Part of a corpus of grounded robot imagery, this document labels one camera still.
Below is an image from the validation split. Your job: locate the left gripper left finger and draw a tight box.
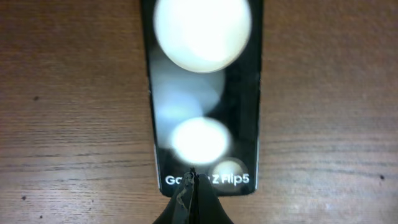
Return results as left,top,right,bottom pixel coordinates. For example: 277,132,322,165
154,169,195,224

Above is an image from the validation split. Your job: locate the black Samsung flip phone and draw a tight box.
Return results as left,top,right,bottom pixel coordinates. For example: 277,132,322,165
141,0,264,197

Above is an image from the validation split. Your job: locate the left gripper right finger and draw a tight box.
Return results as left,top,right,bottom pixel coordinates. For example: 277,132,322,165
192,168,233,224

